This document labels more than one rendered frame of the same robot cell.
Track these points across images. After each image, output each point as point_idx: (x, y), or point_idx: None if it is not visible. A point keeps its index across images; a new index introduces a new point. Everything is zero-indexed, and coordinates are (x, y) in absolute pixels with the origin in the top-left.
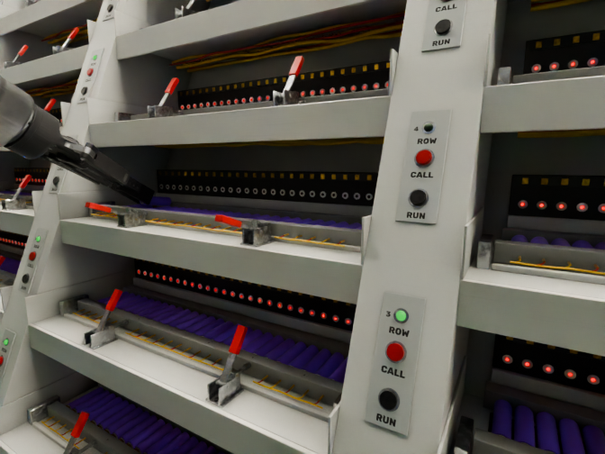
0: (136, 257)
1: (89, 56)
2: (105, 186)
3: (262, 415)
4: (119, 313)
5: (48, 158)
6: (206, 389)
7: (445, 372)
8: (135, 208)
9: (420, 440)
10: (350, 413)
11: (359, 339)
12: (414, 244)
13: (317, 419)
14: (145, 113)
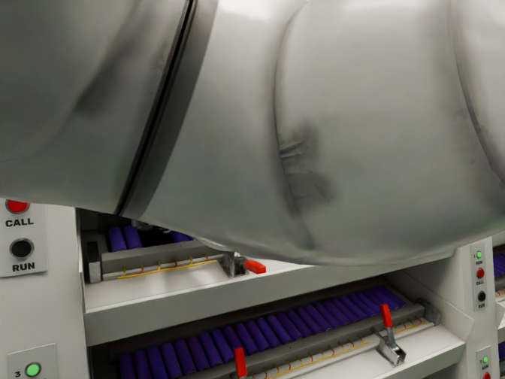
0: (270, 300)
1: None
2: (163, 228)
3: (418, 348)
4: (209, 374)
5: (147, 224)
6: (378, 362)
7: (493, 271)
8: (197, 244)
9: (491, 305)
10: (469, 313)
11: (465, 274)
12: None
13: (427, 329)
14: None
